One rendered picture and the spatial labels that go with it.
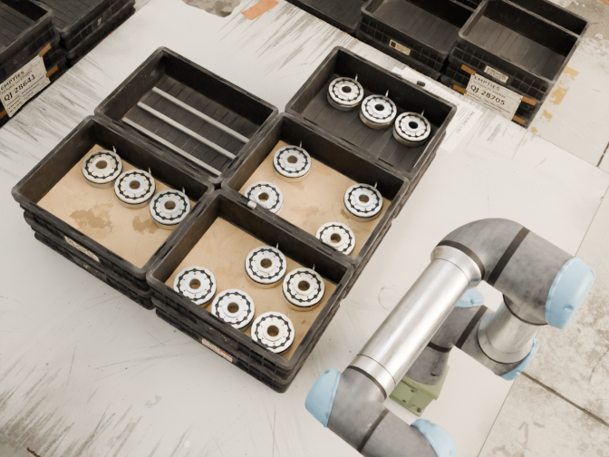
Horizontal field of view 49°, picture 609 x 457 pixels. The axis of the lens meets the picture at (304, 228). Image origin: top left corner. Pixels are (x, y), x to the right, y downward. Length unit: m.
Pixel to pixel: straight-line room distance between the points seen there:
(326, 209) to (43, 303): 0.77
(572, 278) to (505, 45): 1.80
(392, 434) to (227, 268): 0.83
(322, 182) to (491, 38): 1.24
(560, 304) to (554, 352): 1.61
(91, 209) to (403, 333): 1.01
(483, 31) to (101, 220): 1.73
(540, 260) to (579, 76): 2.52
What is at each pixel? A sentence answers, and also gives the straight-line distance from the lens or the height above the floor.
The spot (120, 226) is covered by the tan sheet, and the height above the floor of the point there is 0.83.
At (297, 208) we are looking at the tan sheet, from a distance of 1.78.
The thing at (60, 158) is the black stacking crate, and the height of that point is 0.90.
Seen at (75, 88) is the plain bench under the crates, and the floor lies 0.70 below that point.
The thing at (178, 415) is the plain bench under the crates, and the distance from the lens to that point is 1.70.
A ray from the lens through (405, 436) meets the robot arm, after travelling 0.99.
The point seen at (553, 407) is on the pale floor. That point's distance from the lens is 2.69.
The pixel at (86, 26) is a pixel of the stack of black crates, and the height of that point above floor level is 0.43.
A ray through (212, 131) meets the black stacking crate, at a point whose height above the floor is 0.83.
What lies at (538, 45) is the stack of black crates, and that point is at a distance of 2.91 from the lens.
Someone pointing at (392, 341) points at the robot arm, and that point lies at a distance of 1.04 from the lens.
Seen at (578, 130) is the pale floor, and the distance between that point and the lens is 3.39.
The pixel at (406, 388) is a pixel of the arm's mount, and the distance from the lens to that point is 1.65.
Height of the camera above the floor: 2.35
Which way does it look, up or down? 60 degrees down
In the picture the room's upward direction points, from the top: 11 degrees clockwise
